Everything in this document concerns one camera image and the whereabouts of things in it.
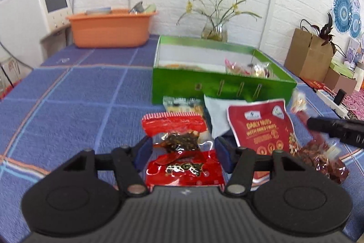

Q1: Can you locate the wall photo print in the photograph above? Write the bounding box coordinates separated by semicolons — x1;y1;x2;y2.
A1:
346;38;359;64

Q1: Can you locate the blue checked tablecloth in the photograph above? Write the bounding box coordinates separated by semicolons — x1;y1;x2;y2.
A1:
0;34;364;243

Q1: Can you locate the red nuts pouch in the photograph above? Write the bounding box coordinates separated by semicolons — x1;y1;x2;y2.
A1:
227;99;299;184

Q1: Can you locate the green cardboard box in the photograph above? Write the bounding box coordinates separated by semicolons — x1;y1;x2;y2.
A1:
152;35;298;105

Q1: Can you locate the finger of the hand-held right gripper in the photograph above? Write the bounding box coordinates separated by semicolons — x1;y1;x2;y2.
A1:
307;117;346;141

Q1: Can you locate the white appliance with screen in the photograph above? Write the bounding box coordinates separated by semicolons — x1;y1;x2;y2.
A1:
0;0;73;67

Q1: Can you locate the black charger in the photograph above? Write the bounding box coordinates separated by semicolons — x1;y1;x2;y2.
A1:
333;89;347;105

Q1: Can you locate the red clear dried fruit bag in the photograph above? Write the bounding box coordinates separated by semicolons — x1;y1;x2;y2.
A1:
288;110;351;184

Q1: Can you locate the orange plastic basin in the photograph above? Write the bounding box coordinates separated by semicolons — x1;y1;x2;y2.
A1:
66;10;159;48

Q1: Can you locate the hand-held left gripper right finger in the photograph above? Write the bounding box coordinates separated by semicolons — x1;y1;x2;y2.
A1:
214;136;309;199

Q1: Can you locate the dark patterned blanket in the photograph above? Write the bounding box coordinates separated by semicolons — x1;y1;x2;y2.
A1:
345;89;364;118

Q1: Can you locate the white power strip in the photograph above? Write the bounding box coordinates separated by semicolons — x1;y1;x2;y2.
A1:
317;89;349;118

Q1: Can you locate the pale blue packet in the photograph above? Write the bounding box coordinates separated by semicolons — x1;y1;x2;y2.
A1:
204;95;236;138

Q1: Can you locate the metal cup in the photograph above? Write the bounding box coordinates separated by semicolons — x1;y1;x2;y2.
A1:
129;2;144;14

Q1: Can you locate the small white snack packet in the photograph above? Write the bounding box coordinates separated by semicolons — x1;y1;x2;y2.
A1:
291;90;308;114

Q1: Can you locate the green lid box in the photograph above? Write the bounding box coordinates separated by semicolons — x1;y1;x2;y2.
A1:
330;59;357;78

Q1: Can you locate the red flat box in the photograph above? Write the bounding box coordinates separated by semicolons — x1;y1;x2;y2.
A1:
301;76;327;90

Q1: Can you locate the orange snack packet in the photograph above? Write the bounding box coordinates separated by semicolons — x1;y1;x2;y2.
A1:
163;62;204;70

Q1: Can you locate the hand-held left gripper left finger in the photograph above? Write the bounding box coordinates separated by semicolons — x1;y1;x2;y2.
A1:
61;136;154;198

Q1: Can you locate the clear biscuit packet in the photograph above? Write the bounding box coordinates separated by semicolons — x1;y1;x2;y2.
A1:
163;96;206;114

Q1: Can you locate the medium blue paper fan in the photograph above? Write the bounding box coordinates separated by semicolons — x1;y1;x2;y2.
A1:
349;12;362;38

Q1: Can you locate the brown paper bag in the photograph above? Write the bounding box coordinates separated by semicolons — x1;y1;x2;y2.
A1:
284;19;336;81

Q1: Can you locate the large blue paper fan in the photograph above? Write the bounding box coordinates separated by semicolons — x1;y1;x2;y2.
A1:
332;0;354;33

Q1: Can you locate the red packet with clear window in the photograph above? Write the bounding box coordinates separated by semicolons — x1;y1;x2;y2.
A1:
142;113;226;188

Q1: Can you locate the brown cardboard box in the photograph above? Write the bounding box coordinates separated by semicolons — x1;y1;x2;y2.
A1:
324;68;357;95

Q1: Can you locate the purple leaf plant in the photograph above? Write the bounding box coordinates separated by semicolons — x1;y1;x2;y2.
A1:
311;13;349;58

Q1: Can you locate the glass vase with yellow flowers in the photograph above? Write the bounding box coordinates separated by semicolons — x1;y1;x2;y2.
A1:
176;0;262;42

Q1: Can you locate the clear bag of mixed nuts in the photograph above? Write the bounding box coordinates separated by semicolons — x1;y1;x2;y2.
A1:
225;59;274;78

